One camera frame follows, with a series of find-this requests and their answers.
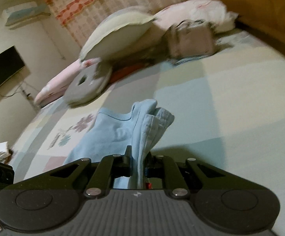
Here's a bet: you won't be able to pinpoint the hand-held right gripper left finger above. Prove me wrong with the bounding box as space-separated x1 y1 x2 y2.
49 146 133 199

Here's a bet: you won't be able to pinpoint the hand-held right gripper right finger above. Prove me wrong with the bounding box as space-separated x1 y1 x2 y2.
145 154 227 199

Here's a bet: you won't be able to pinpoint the light blue long-sleeve shirt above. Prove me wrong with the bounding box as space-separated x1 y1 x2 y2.
64 99 175 190

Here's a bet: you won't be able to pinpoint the white cloth bundle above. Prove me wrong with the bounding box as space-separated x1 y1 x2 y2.
0 141 18 165

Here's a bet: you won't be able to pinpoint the grey round cushion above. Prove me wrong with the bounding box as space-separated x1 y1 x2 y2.
64 62 113 108

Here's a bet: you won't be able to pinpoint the orange-red cloth roll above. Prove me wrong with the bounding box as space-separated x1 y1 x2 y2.
108 63 149 84

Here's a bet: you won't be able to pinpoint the patterned scarf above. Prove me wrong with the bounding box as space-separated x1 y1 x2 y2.
141 43 170 63

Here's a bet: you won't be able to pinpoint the cream and green pillow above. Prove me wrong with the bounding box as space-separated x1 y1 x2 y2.
79 6 158 62

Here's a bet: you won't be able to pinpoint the folded beige blanket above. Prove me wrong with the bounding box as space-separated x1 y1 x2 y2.
113 21 172 67

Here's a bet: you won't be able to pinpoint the pink handbag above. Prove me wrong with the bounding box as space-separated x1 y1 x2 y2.
168 19 216 59

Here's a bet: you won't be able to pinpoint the patterned curtain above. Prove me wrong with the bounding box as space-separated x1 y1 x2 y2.
39 0 192 48

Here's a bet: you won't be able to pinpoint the pink floral quilt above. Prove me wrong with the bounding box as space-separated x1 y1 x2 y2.
34 0 239 107

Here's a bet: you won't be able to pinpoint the wooden headboard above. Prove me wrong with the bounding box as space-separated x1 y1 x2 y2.
205 0 285 68

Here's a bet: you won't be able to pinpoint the wall cables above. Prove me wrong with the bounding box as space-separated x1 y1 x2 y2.
0 80 38 112

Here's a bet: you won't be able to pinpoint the black wall television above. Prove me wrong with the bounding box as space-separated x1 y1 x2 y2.
0 45 26 92

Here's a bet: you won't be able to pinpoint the white wall air conditioner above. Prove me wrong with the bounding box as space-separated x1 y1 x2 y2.
2 1 51 27

